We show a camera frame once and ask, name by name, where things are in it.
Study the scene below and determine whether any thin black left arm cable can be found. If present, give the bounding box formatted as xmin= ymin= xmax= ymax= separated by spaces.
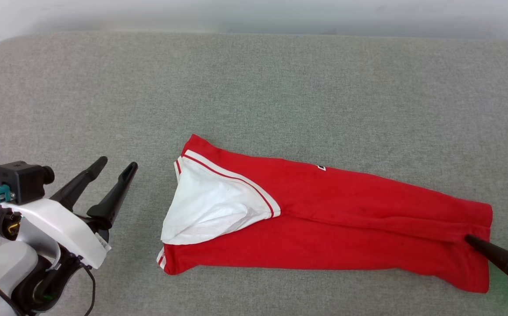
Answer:
xmin=81 ymin=263 xmax=97 ymax=316

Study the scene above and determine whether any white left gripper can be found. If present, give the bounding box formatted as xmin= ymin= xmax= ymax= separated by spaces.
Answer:
xmin=0 ymin=156 xmax=139 ymax=269

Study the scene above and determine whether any red and white basketball jersey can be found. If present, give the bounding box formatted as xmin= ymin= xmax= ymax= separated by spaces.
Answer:
xmin=157 ymin=134 xmax=494 ymax=294

